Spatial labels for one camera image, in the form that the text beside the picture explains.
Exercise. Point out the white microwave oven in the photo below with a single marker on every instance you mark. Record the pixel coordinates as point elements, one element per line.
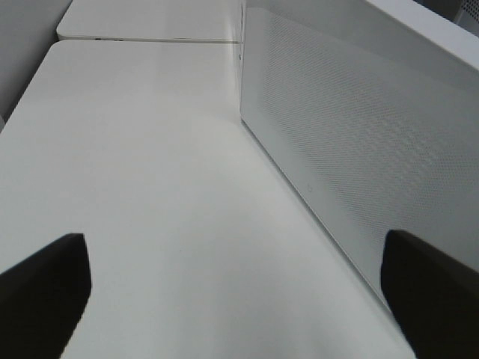
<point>343,19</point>

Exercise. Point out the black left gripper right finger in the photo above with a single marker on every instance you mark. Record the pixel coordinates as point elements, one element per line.
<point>432,297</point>

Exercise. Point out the white microwave door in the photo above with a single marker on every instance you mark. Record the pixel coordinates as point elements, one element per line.
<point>373,138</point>

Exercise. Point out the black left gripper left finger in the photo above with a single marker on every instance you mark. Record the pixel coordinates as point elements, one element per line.
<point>43,299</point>

